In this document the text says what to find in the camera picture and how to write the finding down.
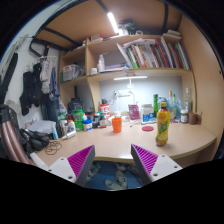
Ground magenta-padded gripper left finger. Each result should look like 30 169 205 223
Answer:
45 144 97 188

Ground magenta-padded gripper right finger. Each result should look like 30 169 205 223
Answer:
130 143 184 186

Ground yellow drink bottle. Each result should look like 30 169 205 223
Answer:
155 101 171 147

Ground white bottle with blue cap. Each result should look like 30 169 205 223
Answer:
82 114 94 132

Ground blue and white tissue box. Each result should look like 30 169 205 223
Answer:
139 103 158 125

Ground orange plastic cup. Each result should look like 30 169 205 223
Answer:
111 117 123 134

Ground dark brown small bottle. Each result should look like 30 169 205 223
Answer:
99 114 108 129

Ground black headphones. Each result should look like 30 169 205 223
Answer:
19 128 51 152

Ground magenta packet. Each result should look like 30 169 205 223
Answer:
128 104 140 121

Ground black boxy device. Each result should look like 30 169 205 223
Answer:
68 98 84 113

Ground brown jar with white lid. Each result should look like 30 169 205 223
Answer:
180 109 190 124

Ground clear bottle with gold cap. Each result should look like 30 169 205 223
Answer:
166 90 175 120

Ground red and white can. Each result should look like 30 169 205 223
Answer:
99 103 111 120

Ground brown mug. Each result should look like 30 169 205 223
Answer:
188 111 203 126

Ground tall clear glass bottle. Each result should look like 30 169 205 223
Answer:
184 87 193 114

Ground dark hanging clothes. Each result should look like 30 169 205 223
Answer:
18 56 62 116

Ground long white tube light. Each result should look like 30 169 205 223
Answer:
107 12 120 35

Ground pink curved hose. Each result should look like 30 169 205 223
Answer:
0 104 34 165

